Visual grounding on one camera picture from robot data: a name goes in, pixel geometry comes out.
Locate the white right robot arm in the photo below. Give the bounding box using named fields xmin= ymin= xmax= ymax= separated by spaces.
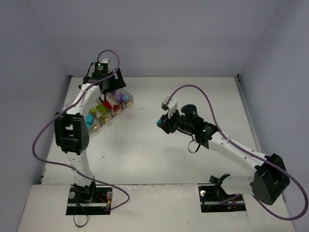
xmin=156 ymin=104 xmax=290 ymax=205

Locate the green square lego brick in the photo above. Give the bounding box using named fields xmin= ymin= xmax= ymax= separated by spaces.
xmin=90 ymin=108 xmax=97 ymax=115

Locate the green arched lego piece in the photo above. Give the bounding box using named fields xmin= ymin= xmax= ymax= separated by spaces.
xmin=99 ymin=116 xmax=105 ymax=122

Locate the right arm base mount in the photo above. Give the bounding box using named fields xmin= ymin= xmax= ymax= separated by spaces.
xmin=198 ymin=174 xmax=246 ymax=213

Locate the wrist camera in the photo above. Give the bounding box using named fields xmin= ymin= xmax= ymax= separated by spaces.
xmin=160 ymin=96 xmax=178 ymax=121
xmin=100 ymin=58 xmax=110 ymax=66

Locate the cyan curved lego brick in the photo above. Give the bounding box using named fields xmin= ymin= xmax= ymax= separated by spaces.
xmin=85 ymin=114 xmax=94 ymax=128

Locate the green long lego brick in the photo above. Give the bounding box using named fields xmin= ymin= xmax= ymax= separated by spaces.
xmin=96 ymin=105 xmax=109 ymax=115

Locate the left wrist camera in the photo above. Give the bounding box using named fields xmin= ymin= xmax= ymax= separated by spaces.
xmin=100 ymin=58 xmax=110 ymax=66

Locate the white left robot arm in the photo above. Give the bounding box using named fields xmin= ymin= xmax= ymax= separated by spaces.
xmin=54 ymin=58 xmax=126 ymax=198

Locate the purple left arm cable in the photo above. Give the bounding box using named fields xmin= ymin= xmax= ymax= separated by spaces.
xmin=32 ymin=50 xmax=131 ymax=228

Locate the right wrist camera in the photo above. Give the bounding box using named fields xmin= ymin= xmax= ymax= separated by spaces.
xmin=160 ymin=96 xmax=178 ymax=121

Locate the lilac oval lego piece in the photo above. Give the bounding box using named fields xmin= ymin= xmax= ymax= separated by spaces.
xmin=117 ymin=93 xmax=125 ymax=102

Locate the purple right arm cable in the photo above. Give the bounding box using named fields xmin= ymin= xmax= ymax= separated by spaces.
xmin=164 ymin=84 xmax=309 ymax=227

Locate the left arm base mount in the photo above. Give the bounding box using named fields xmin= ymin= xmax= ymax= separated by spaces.
xmin=66 ymin=185 xmax=113 ymax=216

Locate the red long lego brick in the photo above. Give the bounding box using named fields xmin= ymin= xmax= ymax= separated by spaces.
xmin=103 ymin=100 xmax=112 ymax=111

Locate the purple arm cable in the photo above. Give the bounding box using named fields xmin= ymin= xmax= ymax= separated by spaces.
xmin=164 ymin=84 xmax=309 ymax=227
xmin=32 ymin=50 xmax=131 ymax=228

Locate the red arched lego piece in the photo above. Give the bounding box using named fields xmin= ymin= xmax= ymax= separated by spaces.
xmin=113 ymin=104 xmax=122 ymax=113

